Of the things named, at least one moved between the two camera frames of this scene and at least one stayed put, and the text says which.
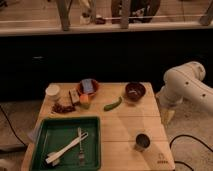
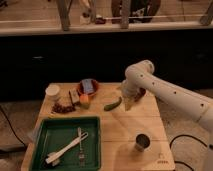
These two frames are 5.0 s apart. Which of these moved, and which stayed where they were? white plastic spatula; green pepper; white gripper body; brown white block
Moved: white gripper body
Stayed: brown white block; white plastic spatula; green pepper
